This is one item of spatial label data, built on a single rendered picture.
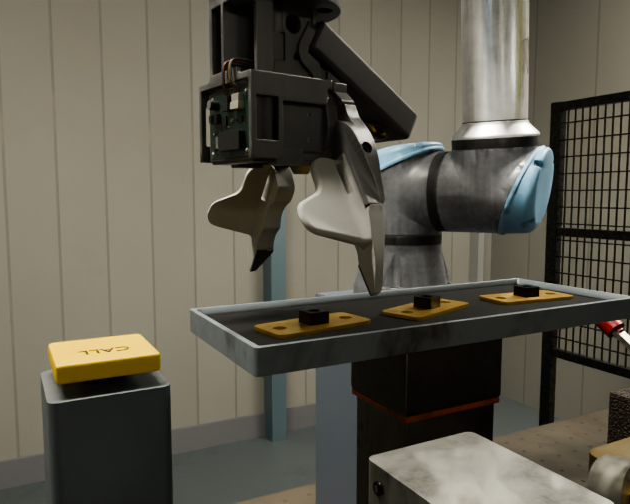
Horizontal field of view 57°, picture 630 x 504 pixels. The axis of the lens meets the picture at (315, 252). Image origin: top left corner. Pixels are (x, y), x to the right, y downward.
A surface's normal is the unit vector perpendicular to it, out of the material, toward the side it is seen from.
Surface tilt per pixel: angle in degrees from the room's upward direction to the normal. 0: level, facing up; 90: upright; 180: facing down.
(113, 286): 90
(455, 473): 0
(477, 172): 96
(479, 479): 0
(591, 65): 90
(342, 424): 90
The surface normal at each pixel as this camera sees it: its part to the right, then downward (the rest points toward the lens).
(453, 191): -0.55, 0.10
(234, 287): 0.46, 0.08
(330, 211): 0.50, -0.47
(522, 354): -0.89, 0.04
